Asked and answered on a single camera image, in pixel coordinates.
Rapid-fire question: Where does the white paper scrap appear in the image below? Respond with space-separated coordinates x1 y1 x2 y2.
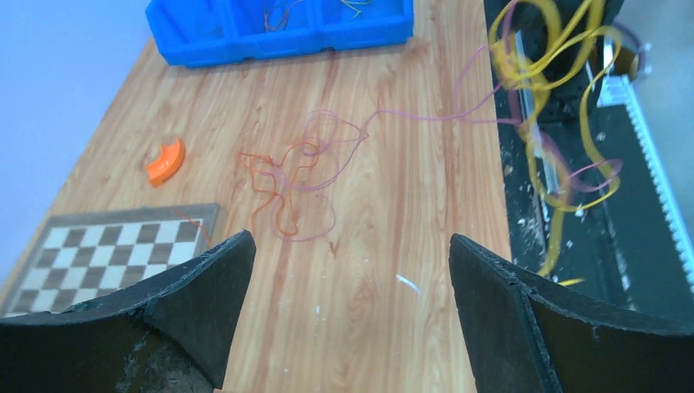
395 274 421 296

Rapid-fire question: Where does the blue three-compartment bin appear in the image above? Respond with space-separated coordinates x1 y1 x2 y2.
146 0 414 68

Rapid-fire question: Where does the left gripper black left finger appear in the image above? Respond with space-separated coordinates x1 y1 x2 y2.
1 231 256 392

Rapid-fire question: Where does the wooden chessboard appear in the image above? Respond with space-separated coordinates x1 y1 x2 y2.
1 203 220 318

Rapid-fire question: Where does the aluminium frame rail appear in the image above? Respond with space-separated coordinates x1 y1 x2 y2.
596 32 694 294

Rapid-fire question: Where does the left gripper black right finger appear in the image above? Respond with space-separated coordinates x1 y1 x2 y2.
448 234 693 392

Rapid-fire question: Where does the orange curved plastic piece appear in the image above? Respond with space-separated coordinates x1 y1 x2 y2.
145 137 186 187

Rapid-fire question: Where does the purple thin cable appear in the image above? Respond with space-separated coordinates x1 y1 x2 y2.
263 0 304 33
268 0 624 243

